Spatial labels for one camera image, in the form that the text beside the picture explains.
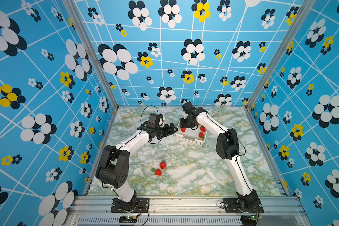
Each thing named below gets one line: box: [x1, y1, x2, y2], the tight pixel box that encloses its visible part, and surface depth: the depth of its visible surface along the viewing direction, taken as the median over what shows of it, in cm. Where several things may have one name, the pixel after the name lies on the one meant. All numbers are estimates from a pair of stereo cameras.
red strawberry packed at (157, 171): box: [150, 167, 162, 176], surface depth 86 cm
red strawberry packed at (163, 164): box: [160, 159, 167, 170], surface depth 88 cm
